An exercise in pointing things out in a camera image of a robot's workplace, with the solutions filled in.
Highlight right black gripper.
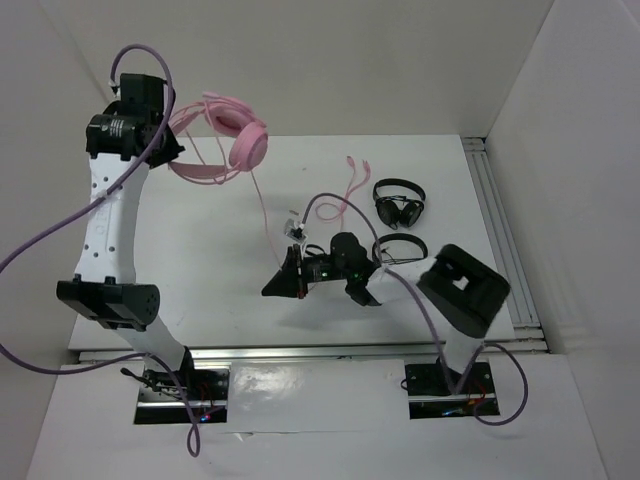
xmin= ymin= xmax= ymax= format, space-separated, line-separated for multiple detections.
xmin=262 ymin=244 xmax=352 ymax=299

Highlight pink headphones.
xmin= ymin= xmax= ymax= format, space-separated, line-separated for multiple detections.
xmin=169 ymin=92 xmax=269 ymax=185

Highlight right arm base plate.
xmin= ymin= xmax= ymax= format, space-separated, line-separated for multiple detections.
xmin=400 ymin=362 xmax=500 ymax=420

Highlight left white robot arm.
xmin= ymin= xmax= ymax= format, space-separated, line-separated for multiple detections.
xmin=56 ymin=74 xmax=198 ymax=399

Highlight black headphones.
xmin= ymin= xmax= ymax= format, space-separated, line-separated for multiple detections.
xmin=371 ymin=233 xmax=429 ymax=265
xmin=372 ymin=178 xmax=427 ymax=230

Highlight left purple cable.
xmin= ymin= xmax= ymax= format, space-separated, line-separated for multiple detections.
xmin=0 ymin=44 xmax=204 ymax=459

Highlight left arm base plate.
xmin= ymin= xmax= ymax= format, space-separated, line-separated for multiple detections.
xmin=120 ymin=368 xmax=230 ymax=425

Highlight aluminium rail front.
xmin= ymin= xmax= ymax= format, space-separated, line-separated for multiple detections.
xmin=79 ymin=337 xmax=549 ymax=365

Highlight lower black headphones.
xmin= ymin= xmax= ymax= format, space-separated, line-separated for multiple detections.
xmin=371 ymin=233 xmax=429 ymax=265

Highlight aluminium rail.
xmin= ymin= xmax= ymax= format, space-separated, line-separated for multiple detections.
xmin=79 ymin=337 xmax=549 ymax=365
xmin=461 ymin=137 xmax=544 ymax=339

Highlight aluminium rail right side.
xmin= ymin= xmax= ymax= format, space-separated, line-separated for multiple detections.
xmin=461 ymin=137 xmax=544 ymax=339

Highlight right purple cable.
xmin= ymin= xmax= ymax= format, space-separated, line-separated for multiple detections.
xmin=299 ymin=193 xmax=530 ymax=427

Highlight pink headphone cable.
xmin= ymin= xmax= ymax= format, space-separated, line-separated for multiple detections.
xmin=189 ymin=129 xmax=374 ymax=271

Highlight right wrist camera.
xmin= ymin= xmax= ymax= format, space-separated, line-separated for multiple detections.
xmin=283 ymin=218 xmax=307 ymax=245

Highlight upper black headphones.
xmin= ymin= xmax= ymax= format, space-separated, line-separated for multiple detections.
xmin=372 ymin=178 xmax=427 ymax=230

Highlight purple cable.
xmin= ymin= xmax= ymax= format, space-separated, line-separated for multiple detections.
xmin=299 ymin=193 xmax=530 ymax=427
xmin=0 ymin=44 xmax=204 ymax=459

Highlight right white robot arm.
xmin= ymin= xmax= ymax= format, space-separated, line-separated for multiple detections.
xmin=261 ymin=232 xmax=511 ymax=393

